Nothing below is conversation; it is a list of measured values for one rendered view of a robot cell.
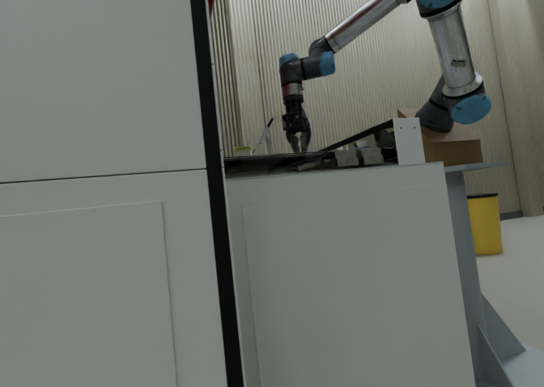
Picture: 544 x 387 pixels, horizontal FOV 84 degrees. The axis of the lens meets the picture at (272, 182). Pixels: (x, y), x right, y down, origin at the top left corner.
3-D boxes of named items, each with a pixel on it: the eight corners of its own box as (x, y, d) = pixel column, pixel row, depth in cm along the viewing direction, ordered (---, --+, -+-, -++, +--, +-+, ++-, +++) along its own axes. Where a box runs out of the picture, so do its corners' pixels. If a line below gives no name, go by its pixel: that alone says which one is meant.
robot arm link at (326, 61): (332, 43, 106) (301, 50, 109) (333, 54, 97) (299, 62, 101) (336, 65, 110) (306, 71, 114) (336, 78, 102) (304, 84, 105)
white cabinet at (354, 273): (252, 607, 58) (210, 182, 63) (206, 364, 149) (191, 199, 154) (495, 478, 77) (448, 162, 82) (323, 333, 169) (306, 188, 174)
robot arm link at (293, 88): (284, 92, 112) (306, 87, 109) (286, 104, 111) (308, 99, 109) (278, 86, 105) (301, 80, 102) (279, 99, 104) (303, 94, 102)
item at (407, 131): (400, 167, 85) (393, 117, 85) (315, 184, 137) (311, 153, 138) (426, 164, 87) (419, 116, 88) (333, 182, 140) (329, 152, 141)
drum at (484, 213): (454, 252, 328) (447, 197, 332) (480, 246, 340) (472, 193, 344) (489, 257, 292) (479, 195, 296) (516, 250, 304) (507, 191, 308)
